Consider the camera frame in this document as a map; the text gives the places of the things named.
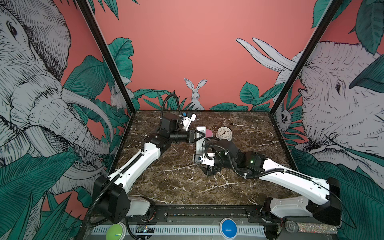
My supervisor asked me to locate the blue push button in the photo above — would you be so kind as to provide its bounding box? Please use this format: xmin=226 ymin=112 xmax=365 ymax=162
xmin=219 ymin=218 xmax=238 ymax=240

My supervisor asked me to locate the glittery silver microphone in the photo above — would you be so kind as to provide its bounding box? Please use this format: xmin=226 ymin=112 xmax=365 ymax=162
xmin=284 ymin=221 xmax=338 ymax=235

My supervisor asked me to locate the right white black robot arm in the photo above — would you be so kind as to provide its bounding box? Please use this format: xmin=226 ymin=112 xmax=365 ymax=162
xmin=194 ymin=137 xmax=342 ymax=226

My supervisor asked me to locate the small green circuit board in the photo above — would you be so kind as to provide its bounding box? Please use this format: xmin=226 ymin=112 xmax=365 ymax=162
xmin=137 ymin=225 xmax=156 ymax=234

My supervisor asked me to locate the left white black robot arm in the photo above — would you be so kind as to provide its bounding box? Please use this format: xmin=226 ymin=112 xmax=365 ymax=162
xmin=84 ymin=113 xmax=205 ymax=228

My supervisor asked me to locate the green push button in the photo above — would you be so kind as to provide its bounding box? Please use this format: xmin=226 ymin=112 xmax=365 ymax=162
xmin=106 ymin=223 xmax=127 ymax=240

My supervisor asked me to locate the white remote control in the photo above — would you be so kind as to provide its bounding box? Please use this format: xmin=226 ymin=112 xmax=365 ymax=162
xmin=195 ymin=127 xmax=207 ymax=154

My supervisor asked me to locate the pink push button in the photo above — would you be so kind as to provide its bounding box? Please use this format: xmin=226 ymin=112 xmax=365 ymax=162
xmin=205 ymin=129 xmax=214 ymax=138

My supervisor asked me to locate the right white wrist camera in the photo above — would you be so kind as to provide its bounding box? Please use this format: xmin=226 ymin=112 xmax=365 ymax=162
xmin=194 ymin=153 xmax=215 ymax=167

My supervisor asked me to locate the white round alarm clock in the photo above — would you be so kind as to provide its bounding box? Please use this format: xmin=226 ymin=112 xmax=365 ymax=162
xmin=216 ymin=127 xmax=233 ymax=141

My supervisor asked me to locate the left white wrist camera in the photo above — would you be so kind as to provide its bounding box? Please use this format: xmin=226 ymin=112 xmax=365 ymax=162
xmin=182 ymin=113 xmax=197 ymax=131

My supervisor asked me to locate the black front mounting rail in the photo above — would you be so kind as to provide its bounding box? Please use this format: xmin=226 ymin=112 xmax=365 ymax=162
xmin=149 ymin=205 xmax=293 ymax=225

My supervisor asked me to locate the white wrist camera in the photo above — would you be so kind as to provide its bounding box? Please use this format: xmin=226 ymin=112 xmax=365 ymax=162
xmin=194 ymin=153 xmax=215 ymax=167
xmin=182 ymin=113 xmax=197 ymax=131

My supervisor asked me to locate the white slotted cable duct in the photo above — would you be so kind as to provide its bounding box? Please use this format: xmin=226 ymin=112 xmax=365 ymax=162
xmin=90 ymin=224 xmax=267 ymax=237

